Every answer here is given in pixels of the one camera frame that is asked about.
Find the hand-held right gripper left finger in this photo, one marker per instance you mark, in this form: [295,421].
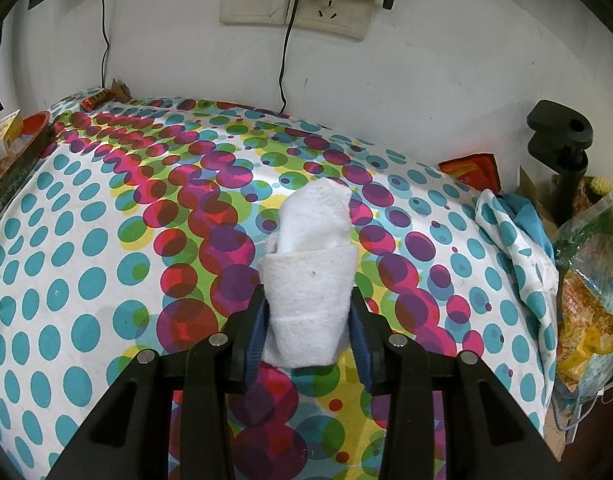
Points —
[256,340]

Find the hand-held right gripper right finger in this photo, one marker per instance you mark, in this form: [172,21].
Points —
[362,350]

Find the white sock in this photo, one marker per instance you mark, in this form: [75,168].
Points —
[306,290]

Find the round red woven tray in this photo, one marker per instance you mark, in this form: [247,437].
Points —
[16,175]

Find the yellow carton box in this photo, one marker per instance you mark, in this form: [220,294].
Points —
[4,135]

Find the polka-dot cloth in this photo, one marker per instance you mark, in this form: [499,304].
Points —
[86,280]

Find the teal cloth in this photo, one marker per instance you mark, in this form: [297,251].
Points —
[529,220]

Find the red packet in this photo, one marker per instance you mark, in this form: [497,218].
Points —
[474,170]

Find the plastic bag of yellow bricks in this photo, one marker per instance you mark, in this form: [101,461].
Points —
[586,320]

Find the brown cardboard box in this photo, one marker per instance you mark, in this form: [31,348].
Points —
[529,180]

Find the black clamp stand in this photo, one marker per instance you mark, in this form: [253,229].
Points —
[561,160]

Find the red snack wrapper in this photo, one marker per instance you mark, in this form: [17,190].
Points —
[95,100]

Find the yellow plush toy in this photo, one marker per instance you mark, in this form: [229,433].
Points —
[606,185]

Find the white wall socket plate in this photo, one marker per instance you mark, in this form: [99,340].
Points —
[251,5]

